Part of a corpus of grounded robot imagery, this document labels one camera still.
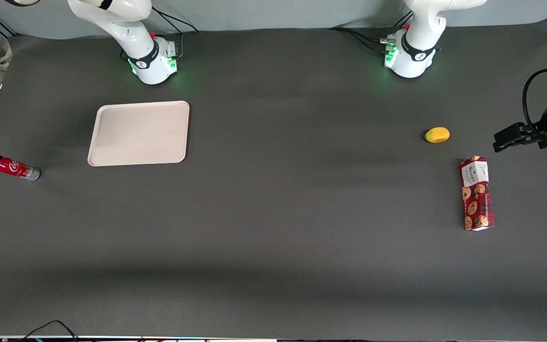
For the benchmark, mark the red coke bottle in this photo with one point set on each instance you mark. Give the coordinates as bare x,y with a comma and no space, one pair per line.
12,167

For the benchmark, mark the beige plastic tray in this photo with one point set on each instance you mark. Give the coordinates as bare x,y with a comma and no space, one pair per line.
138,134

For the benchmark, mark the dark grey table mat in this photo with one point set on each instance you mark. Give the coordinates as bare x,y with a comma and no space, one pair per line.
273,237

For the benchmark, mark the yellow lemon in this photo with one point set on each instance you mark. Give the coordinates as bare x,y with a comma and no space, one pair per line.
437,135

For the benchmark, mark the red cookie box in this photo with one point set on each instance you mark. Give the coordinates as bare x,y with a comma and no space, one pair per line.
476,194

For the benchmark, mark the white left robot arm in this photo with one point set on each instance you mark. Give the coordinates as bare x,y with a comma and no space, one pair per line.
418,42

